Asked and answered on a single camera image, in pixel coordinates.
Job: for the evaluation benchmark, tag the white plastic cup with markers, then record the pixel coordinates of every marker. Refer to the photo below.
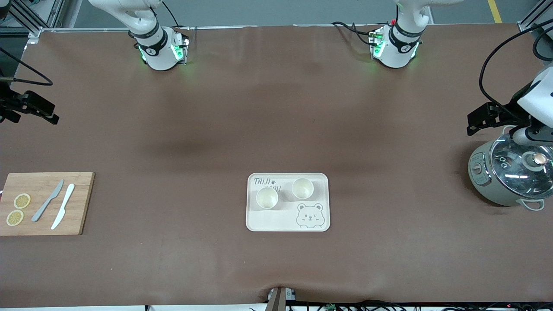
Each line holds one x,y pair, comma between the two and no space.
302,188
267,198

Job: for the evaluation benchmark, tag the grey-green cooking pot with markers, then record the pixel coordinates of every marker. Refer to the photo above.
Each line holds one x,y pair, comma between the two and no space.
479,177

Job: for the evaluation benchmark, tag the glass pot lid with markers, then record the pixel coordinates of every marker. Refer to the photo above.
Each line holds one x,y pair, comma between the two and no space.
514,172

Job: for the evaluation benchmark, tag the yellow lemon slice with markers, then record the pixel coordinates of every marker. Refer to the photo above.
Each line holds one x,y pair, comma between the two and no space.
22,201
15,217

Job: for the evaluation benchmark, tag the grey plastic knife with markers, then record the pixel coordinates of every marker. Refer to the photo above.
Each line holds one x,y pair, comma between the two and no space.
43,207

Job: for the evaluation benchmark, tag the white plastic knife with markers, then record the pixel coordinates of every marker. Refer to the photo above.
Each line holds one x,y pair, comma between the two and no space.
62,207

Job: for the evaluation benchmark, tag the wooden cutting board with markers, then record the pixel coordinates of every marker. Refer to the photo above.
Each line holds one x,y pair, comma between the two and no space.
82,207

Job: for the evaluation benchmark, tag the brown table cover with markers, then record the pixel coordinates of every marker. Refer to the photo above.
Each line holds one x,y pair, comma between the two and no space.
259,108

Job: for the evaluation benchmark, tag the white bear print tray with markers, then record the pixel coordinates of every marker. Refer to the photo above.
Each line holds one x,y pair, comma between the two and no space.
281,220

